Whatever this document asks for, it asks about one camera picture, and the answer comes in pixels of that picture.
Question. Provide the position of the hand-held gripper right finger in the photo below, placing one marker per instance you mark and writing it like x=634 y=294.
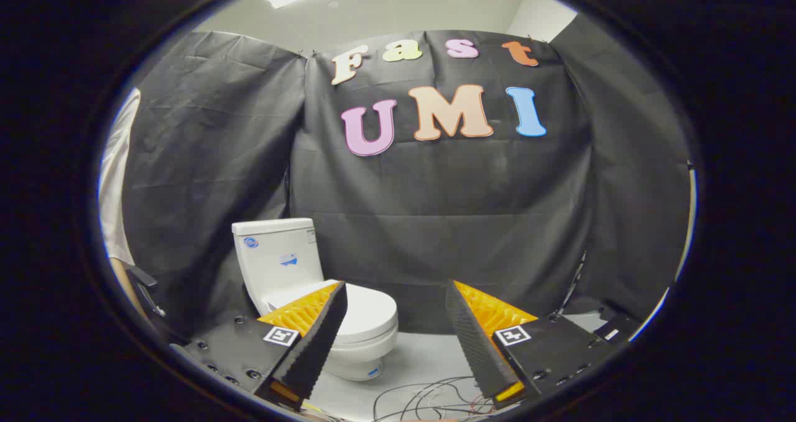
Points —
x=476 y=347

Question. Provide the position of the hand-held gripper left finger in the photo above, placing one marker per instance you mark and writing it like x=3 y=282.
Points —
x=314 y=347

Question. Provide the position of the white toilet lid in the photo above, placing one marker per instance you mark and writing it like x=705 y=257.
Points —
x=368 y=313

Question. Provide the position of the white toilet with tank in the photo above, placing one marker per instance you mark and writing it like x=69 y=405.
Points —
x=277 y=257

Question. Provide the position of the thin metal stand leg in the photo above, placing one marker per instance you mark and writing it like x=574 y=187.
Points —
x=575 y=282

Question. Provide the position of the black backdrop cloth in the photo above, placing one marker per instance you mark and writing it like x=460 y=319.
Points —
x=448 y=210

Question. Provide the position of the person's white shirt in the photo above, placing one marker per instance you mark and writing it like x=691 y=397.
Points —
x=117 y=192

